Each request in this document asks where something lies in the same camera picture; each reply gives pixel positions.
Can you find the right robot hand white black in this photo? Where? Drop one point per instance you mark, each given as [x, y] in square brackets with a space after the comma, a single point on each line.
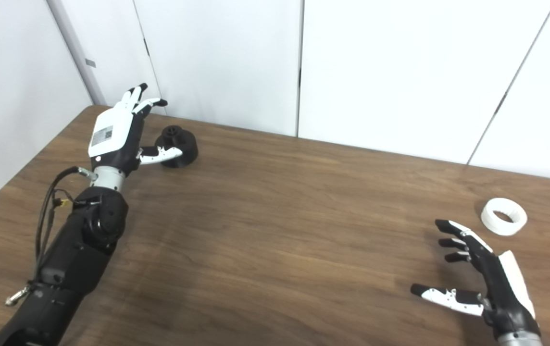
[506, 298]

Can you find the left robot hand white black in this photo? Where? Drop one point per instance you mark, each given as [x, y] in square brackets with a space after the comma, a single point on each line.
[121, 144]

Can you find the round black plastic part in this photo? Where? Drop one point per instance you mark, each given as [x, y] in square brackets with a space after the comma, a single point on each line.
[183, 144]

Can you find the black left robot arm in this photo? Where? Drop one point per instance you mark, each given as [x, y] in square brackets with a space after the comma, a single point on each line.
[78, 240]

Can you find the gray wall corner post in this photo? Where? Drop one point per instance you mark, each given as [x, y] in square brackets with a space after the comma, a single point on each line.
[91, 81]

